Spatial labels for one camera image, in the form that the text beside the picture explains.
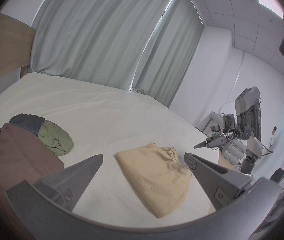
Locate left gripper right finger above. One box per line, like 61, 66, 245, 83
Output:
183, 152, 253, 212

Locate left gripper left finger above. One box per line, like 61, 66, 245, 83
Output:
33, 154, 104, 211

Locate bed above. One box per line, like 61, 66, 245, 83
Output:
0, 13, 220, 231

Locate green garment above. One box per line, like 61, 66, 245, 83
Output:
38, 119, 74, 157

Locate brown garment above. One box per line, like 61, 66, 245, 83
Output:
0, 123, 65, 217

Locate beige shorts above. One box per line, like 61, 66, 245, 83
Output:
115, 141, 195, 219

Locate dark grey garment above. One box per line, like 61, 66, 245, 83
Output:
8, 113, 45, 137

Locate pale green curtain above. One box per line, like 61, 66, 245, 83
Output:
30, 0, 182, 92
131, 0, 205, 109

